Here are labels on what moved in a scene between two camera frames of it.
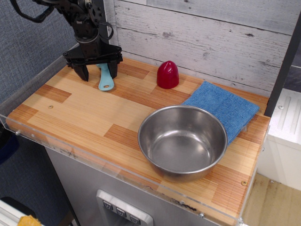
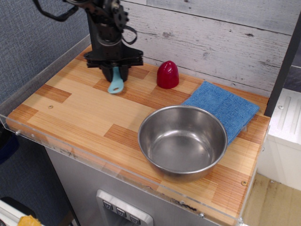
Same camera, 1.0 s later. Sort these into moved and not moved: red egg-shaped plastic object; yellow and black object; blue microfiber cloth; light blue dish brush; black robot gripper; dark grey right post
Moved: light blue dish brush; black robot gripper
Not moved: dark grey right post; yellow and black object; blue microfiber cloth; red egg-shaped plastic object
